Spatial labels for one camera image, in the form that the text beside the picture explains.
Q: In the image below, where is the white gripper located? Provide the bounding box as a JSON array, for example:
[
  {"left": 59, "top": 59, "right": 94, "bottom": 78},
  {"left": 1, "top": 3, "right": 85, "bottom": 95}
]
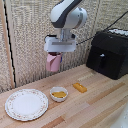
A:
[{"left": 43, "top": 34, "right": 77, "bottom": 64}]

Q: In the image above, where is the pink mug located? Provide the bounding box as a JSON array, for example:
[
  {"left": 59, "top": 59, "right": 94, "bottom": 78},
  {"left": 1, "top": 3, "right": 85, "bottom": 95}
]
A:
[{"left": 46, "top": 52, "right": 62, "bottom": 73}]

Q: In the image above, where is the yellow rectangular block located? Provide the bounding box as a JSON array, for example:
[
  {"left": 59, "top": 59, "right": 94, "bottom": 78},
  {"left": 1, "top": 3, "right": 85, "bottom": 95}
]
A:
[{"left": 72, "top": 82, "right": 88, "bottom": 94}]

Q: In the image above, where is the white bowl with yellow food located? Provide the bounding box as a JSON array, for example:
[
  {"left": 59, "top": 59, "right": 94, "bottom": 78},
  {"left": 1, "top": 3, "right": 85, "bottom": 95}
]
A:
[{"left": 49, "top": 86, "right": 69, "bottom": 103}]

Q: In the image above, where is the black box appliance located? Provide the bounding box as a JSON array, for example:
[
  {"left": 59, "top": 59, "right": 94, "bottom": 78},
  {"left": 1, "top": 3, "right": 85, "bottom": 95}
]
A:
[{"left": 85, "top": 28, "right": 128, "bottom": 81}]

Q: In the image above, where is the white floral rimmed plate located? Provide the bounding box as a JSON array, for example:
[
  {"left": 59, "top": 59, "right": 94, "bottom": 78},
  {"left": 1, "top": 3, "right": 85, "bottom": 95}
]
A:
[{"left": 4, "top": 88, "right": 50, "bottom": 122}]

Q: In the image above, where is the black cable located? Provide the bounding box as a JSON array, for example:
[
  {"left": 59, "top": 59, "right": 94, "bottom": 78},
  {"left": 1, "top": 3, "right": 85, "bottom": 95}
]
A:
[{"left": 75, "top": 10, "right": 128, "bottom": 45}]

